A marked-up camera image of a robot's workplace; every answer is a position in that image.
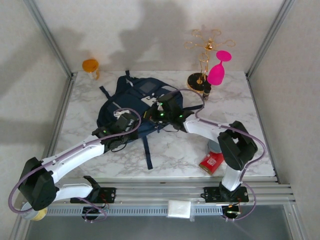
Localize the navy blue student backpack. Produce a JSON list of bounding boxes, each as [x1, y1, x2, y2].
[[96, 69, 186, 171]]

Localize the grey-blue pouch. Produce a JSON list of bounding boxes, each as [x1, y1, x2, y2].
[[206, 139, 222, 154]]

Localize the red box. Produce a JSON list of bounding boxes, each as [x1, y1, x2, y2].
[[198, 152, 225, 176]]

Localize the small dark bottle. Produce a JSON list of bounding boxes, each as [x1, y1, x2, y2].
[[201, 83, 213, 103]]

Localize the pink wine glass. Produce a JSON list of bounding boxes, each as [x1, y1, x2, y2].
[[206, 50, 233, 87]]

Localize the drink cup with orange lid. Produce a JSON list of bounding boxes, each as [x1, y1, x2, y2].
[[81, 58, 100, 80]]

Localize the white packet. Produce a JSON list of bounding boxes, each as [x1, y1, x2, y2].
[[166, 199, 192, 220]]

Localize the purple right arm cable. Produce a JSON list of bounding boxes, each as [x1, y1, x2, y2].
[[172, 88, 267, 223]]

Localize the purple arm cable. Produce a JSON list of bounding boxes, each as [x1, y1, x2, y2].
[[8, 107, 142, 223], [172, 88, 267, 223]]

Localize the gold wire glass rack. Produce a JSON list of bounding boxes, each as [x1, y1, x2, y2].
[[184, 29, 236, 95]]

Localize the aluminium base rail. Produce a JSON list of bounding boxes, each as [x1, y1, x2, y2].
[[41, 174, 297, 209]]

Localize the grey slotted cable duct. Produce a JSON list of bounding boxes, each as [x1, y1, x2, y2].
[[46, 204, 225, 217]]

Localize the aluminium frame post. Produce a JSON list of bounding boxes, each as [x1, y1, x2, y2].
[[245, 0, 297, 79], [23, 0, 76, 79]]

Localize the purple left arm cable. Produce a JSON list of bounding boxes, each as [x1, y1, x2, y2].
[[8, 107, 142, 223]]

